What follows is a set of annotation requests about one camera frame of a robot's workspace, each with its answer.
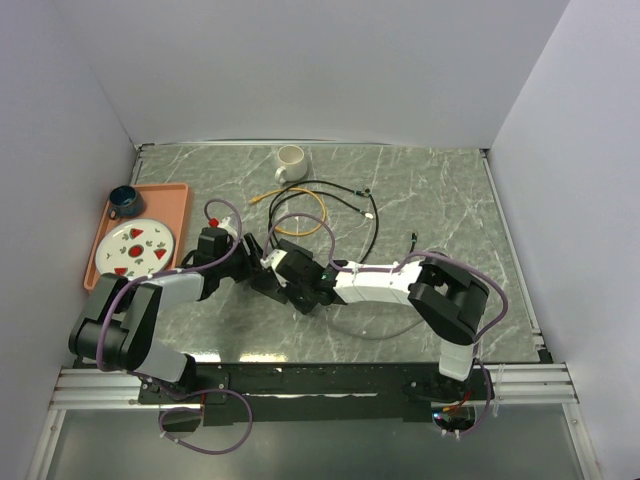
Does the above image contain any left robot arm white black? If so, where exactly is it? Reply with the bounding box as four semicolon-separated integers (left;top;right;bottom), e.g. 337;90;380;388
68;226;287;402

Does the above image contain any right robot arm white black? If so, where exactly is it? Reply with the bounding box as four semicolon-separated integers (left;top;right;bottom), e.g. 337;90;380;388
260;249;489;399

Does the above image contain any white ceramic mug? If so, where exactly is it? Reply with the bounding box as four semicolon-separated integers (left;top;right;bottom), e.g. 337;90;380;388
274;145;308;185

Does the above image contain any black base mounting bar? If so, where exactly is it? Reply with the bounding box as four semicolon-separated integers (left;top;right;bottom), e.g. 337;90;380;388
129;359;501;429

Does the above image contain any pink tray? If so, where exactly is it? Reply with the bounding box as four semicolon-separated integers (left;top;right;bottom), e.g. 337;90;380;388
84;183;192;291

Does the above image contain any white watermelon pattern plate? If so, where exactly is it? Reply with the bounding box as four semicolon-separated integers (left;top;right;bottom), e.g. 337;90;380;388
94;219;175;279

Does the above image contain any dark blue cup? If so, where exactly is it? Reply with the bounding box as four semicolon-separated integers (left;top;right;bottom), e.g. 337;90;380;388
107;185;146;220

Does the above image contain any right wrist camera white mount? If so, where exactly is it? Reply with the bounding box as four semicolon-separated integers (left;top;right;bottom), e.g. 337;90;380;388
260;249;288;288

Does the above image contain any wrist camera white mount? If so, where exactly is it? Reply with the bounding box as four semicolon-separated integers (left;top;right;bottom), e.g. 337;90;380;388
208;216;238;238
260;249;288;288

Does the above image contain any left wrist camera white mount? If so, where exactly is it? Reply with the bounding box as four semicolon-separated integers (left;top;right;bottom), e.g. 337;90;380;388
208;216;238;238

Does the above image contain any yellow ethernet cable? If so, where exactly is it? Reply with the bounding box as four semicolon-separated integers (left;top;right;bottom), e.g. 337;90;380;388
248;187;328;237

